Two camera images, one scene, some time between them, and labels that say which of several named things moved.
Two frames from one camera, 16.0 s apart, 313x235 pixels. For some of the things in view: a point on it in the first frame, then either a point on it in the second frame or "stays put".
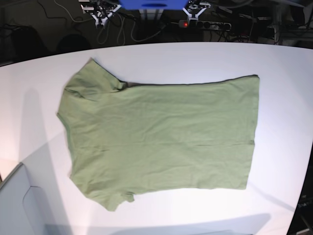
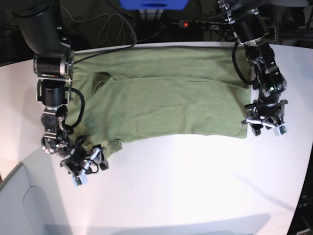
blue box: (154, 5) stays put
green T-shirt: (128, 138) -> (184, 90)
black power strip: (205, 25) stays put
